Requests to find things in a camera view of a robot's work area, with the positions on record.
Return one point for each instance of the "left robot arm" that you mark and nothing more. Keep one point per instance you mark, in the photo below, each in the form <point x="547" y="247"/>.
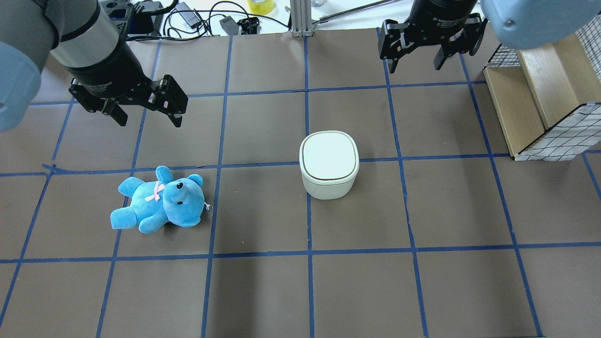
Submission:
<point x="90" y="39"/>

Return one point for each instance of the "white lidded trash can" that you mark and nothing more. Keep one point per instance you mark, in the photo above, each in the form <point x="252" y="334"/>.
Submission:
<point x="329" y="163"/>

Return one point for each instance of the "black power adapter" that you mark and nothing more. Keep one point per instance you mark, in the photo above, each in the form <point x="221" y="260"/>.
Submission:
<point x="189" y="16"/>

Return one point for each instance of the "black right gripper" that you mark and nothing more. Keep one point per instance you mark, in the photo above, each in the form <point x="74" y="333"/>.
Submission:
<point x="439" y="18"/>

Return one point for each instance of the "aluminium frame post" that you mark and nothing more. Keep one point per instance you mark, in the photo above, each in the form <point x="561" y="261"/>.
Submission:
<point x="301" y="21"/>

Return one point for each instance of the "blue teddy bear plush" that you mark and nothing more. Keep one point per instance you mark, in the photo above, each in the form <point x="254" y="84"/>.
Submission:
<point x="165" y="200"/>

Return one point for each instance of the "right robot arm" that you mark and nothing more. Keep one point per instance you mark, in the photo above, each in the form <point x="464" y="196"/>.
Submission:
<point x="518" y="24"/>

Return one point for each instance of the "wooden wire mesh shelf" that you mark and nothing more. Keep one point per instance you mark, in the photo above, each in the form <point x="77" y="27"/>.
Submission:
<point x="548" y="99"/>

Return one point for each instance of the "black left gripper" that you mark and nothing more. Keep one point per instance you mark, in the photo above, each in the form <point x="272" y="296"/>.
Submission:
<point x="109" y="70"/>

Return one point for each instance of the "yellow tape roll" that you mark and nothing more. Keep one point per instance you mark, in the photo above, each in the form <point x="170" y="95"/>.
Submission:
<point x="261" y="7"/>

